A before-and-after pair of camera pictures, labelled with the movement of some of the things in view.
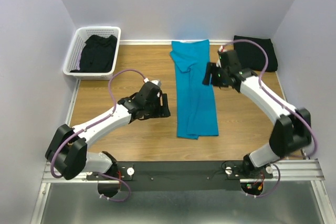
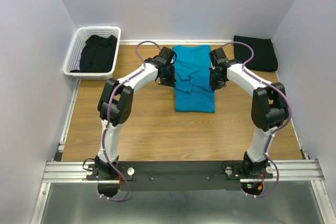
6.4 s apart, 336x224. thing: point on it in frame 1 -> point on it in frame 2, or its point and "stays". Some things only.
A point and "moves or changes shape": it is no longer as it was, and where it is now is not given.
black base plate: (180, 176) stays
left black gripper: (162, 111) -> (170, 82)
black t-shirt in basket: (98, 55) stays
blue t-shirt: (196, 107) moves or changes shape
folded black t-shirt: (252, 56) stays
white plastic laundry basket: (73, 57) stays
